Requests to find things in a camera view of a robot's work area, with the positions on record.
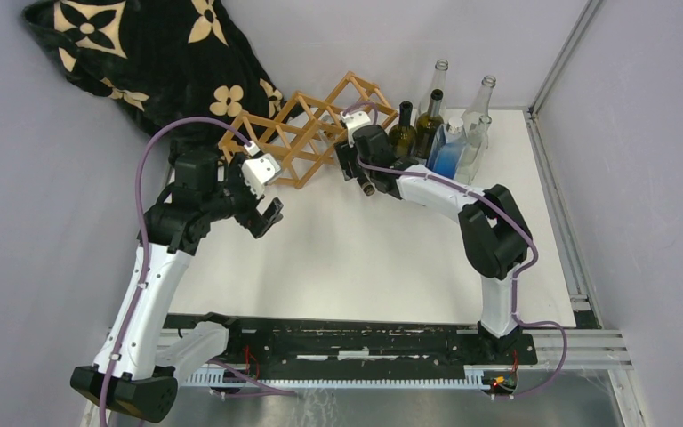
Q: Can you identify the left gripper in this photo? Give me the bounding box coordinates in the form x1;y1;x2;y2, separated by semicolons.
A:
203;152;283;238

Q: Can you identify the dark wine bottle red label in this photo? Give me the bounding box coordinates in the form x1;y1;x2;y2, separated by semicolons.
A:
388;101;416;157

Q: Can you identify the dark green wine bottle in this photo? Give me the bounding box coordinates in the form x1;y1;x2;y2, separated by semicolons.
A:
412;89;444;163

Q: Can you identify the blue glass bottle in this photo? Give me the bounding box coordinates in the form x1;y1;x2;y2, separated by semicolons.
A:
426;117;467;178

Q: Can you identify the small clear bottle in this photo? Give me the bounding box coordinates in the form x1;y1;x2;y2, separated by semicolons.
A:
454;115;492;184

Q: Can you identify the clear bottle with black label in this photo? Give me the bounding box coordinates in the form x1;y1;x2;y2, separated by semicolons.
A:
414;59;449;122

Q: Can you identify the tall clear glass bottle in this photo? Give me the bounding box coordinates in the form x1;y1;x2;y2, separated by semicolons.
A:
461;75;496;133

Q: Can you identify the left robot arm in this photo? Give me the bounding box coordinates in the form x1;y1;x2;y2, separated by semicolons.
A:
70;149;283;423

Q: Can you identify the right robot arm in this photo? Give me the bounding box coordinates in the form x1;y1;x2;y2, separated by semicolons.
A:
333;125;538;363

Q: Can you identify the wooden wine rack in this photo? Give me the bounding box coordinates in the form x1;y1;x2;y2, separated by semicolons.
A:
232;71;398;189

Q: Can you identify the black floral blanket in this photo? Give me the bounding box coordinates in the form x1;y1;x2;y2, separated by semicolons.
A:
21;1;285;152

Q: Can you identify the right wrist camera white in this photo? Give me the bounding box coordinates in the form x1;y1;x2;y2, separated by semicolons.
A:
341;110;372;147

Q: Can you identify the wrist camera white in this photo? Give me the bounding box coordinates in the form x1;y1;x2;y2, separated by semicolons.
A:
341;110;372;147
241;154;282;198

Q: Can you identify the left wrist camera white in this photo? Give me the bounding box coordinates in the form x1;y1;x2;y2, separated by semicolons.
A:
241;154;282;198

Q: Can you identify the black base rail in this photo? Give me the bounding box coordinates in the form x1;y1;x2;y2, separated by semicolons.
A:
161;312;538;382

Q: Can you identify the white cable duct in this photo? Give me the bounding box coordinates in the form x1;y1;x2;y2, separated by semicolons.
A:
182;365;490;391

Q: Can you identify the aluminium frame profile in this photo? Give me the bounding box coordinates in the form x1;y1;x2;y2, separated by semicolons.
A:
524;1;605;310

